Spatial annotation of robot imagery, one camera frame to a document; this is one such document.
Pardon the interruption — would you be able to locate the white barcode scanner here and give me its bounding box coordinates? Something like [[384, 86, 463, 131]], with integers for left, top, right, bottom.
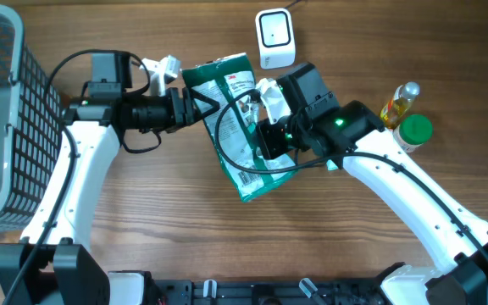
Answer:
[[255, 8, 296, 69]]

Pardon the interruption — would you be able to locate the green 3M package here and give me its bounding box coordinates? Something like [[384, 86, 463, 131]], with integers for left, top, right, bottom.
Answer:
[[182, 53, 295, 202]]

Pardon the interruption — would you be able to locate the right black camera cable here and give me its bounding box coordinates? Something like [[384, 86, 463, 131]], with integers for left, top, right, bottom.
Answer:
[[213, 87, 488, 297]]

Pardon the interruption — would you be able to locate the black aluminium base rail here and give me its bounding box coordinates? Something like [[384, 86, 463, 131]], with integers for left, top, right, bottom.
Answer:
[[147, 278, 390, 305]]

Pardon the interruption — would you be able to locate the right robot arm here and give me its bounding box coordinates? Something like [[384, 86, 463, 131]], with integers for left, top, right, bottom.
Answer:
[[256, 63, 488, 304]]

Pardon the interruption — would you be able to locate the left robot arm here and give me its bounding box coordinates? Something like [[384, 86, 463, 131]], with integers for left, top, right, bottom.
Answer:
[[0, 49, 204, 304]]

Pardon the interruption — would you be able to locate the grey plastic mesh basket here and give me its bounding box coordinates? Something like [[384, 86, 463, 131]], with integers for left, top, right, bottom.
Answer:
[[0, 4, 61, 232]]

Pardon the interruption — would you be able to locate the black camera cable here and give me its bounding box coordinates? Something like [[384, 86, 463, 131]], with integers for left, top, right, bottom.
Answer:
[[213, 87, 488, 297], [0, 48, 152, 305]]

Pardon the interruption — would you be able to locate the left black camera cable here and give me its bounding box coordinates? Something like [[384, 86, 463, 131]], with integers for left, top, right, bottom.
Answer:
[[0, 48, 152, 305]]

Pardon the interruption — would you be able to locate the yellow Vim dish soap bottle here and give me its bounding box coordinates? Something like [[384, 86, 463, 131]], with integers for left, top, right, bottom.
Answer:
[[380, 81, 420, 129]]

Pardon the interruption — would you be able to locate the teal tissue packet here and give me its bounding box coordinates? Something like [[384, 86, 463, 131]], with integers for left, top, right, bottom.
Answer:
[[325, 160, 339, 171]]

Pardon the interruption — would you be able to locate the green lid jar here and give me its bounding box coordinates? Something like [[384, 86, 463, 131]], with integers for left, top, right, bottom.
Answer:
[[393, 114, 434, 153]]

